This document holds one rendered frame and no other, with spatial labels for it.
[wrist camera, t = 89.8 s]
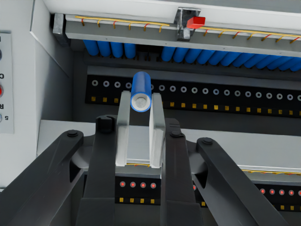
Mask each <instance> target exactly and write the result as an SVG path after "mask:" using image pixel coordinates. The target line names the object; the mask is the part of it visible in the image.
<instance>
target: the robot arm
mask: <svg viewBox="0 0 301 226"><path fill-rule="evenodd" d="M130 97H131V93H130V92H129V91H123V92H122V94H121V99H120V106H119V112H118V115H103V116H99V117H97V118H96V121H95V134H94V135H90V136H84V134H83V132H81V131H79V130H68V131H65V132H63V133H62V134H61V135H60V136H59V137H58V138H57V139H56V140H55V141H54V142H53V143H51V144H50V145H49V146H48V147H47V148H46V149H45V150H44V151H43V152H42V153H41V154H40V155H39V156H38V157H37V158H36V159H35V160H34V161H33V162H32V163H31V164H30V165H29V166H28V167H26V168H25V169H24V170H23V171H22V172H21V173H20V174H19V175H18V176H17V177H16V178H15V179H14V180H13V181H12V182H11V183H10V184H9V185H8V186H7V187H6V188H5V189H4V190H3V191H2V192H1V193H0V226H48V225H49V224H50V222H51V221H52V219H53V218H54V216H55V215H56V213H57V212H58V210H59V209H60V207H61V206H62V204H63V202H64V201H65V199H66V198H67V196H68V195H69V193H70V192H71V190H72V189H73V187H74V186H75V184H76V183H77V181H78V180H79V178H80V177H81V175H82V173H83V171H84V168H87V167H89V169H88V174H87V179H86V185H85V190H84V195H83V198H81V200H80V204H79V209H78V213H77V220H76V225H75V226H114V218H115V170H116V165H117V166H125V165H126V162H127V148H128V134H129V113H130ZM149 129H150V166H151V167H152V168H160V167H162V169H161V176H160V179H161V207H160V226H204V224H203V219H202V212H201V207H200V204H199V203H196V200H195V193H194V186H193V181H194V183H195V184H196V186H197V188H198V190H199V191H200V193H201V195H202V197H203V199H204V200H205V203H206V204H207V206H208V208H209V210H210V211H211V213H212V215H213V217H214V219H215V220H216V222H217V224H218V226H290V225H289V223H288V222H287V221H286V220H285V219H284V218H283V217H282V215H281V214H280V213H279V212H278V211H277V210H276V209H275V207H274V206H273V205H272V204H271V203H270V202H269V200H268V199H267V198H266V197H265V196H264V195H263V194H262V193H261V192H260V190H259V189H258V188H257V187H256V186H255V185H254V184H253V182H252V181H251V180H250V179H249V178H248V177H247V176H246V174H245V173H244V172H243V171H242V170H241V169H240V167H239V166H238V165H237V164H236V163H235V162H234V161H233V159H232V158H231V157H230V156H229V155H228V154H227V153H226V152H225V151H224V149H223V148H222V147H221V146H220V145H219V144H218V143H217V142H216V141H215V140H213V139H212V138H208V137H202V138H199V139H197V143H195V142H191V141H188V140H186V137H185V135H184V134H183V133H182V132H181V128H180V125H179V122H178V121H177V120H176V119H175V118H164V113H163V105H162V99H161V95H160V93H153V94H152V102H151V109H150V123H149Z"/></svg>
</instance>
